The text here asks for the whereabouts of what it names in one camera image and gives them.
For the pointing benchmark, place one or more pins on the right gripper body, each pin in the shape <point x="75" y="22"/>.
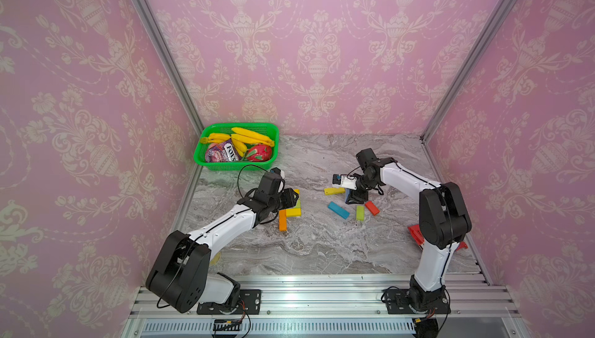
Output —
<point x="363" y="185"/>

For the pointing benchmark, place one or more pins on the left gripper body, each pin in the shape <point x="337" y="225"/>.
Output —
<point x="273" y="203"/>

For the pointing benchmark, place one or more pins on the orange block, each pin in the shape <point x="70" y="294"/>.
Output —
<point x="282" y="221"/>

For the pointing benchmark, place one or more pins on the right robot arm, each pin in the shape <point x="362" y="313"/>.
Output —
<point x="443" y="220"/>

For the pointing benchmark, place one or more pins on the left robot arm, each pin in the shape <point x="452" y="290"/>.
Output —
<point x="180" y="274"/>

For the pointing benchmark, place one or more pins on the red block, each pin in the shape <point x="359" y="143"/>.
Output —
<point x="372" y="208"/>

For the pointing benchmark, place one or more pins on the teal block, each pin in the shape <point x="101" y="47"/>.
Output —
<point x="338" y="210"/>

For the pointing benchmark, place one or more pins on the red dragon fruit toy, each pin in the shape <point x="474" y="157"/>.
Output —
<point x="259" y="153"/>

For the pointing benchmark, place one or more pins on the purple snack packet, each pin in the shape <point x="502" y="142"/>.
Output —
<point x="222" y="152"/>

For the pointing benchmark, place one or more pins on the red snack bag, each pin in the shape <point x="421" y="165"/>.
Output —
<point x="417" y="236"/>

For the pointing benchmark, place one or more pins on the yellow banana bunch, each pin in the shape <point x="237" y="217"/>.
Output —
<point x="241" y="139"/>

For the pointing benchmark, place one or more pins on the green plastic basket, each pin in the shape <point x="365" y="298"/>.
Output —
<point x="270" y="130"/>

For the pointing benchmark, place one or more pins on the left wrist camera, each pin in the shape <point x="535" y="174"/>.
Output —
<point x="272" y="182"/>

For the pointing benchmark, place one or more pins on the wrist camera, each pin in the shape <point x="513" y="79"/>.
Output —
<point x="345" y="181"/>
<point x="272" y="182"/>

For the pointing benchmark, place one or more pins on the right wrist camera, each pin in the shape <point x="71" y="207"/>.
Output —
<point x="345" y="181"/>

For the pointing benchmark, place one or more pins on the aluminium mounting rail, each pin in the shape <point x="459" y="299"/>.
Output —
<point x="357" y="305"/>

